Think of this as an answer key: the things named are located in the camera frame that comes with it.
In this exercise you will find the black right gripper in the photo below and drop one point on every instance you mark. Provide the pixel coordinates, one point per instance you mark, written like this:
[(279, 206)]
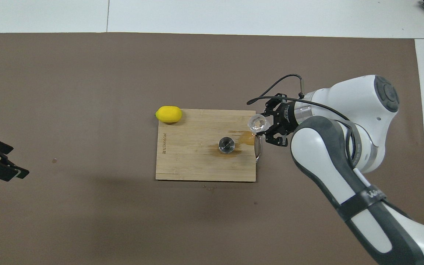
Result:
[(286, 118)]

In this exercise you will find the small clear glass cup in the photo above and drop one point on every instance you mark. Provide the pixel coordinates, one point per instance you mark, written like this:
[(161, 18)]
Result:
[(258, 122)]

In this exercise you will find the steel double jigger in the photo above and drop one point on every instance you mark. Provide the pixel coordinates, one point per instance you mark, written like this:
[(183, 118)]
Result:
[(226, 144)]

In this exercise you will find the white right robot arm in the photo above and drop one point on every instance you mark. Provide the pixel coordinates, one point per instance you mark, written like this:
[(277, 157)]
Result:
[(363, 99)]

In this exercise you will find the wooden cutting board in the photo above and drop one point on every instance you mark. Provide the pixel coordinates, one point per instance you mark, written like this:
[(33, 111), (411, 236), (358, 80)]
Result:
[(190, 165)]

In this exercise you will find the yellow lemon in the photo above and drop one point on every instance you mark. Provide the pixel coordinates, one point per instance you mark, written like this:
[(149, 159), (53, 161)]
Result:
[(168, 114)]

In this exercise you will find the brown paper table mat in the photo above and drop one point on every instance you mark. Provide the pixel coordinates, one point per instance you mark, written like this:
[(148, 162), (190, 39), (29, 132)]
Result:
[(87, 73)]

